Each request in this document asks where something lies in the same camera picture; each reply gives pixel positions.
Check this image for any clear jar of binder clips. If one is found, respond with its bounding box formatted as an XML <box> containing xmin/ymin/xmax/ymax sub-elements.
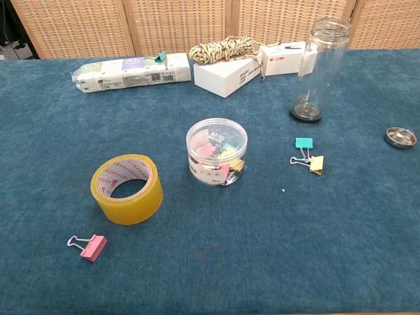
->
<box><xmin>185</xmin><ymin>117</ymin><xmax>249</xmax><ymax>188</ymax></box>

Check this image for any plain white square box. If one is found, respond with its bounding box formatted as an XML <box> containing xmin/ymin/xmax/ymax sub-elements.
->
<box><xmin>192</xmin><ymin>56</ymin><xmax>264</xmax><ymax>99</ymax></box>

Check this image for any yellow packing tape roll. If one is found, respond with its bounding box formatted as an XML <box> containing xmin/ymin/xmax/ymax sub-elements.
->
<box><xmin>90</xmin><ymin>154</ymin><xmax>164</xmax><ymax>226</ymax></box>

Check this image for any teal binder clip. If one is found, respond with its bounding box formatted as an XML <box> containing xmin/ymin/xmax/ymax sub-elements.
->
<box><xmin>294</xmin><ymin>137</ymin><xmax>315</xmax><ymax>162</ymax></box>

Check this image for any yellow binder clip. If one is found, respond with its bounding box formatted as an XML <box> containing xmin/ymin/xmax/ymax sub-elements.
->
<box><xmin>289</xmin><ymin>155</ymin><xmax>325</xmax><ymax>175</ymax></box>

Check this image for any blue tablecloth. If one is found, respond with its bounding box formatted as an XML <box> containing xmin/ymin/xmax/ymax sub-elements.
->
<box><xmin>0</xmin><ymin>48</ymin><xmax>420</xmax><ymax>315</ymax></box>

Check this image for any wrapped tissue pack bundle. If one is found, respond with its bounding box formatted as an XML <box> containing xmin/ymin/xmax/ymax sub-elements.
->
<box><xmin>71</xmin><ymin>52</ymin><xmax>192</xmax><ymax>95</ymax></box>

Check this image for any white box with black picture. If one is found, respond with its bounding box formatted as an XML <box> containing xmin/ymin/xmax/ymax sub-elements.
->
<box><xmin>259</xmin><ymin>41</ymin><xmax>319</xmax><ymax>77</ymax></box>

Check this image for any wicker folding screen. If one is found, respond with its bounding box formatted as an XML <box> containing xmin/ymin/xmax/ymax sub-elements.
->
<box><xmin>9</xmin><ymin>0</ymin><xmax>420</xmax><ymax>60</ymax></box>

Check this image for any clear glass bottle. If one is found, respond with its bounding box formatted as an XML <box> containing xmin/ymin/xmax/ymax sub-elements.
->
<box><xmin>288</xmin><ymin>18</ymin><xmax>352</xmax><ymax>127</ymax></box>

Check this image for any pink binder clip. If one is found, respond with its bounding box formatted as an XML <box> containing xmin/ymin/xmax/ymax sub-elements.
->
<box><xmin>67</xmin><ymin>234</ymin><xmax>108</xmax><ymax>263</ymax></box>

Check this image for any beige braided rope bundle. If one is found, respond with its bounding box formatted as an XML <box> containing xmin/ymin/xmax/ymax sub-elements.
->
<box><xmin>188</xmin><ymin>35</ymin><xmax>267</xmax><ymax>81</ymax></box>

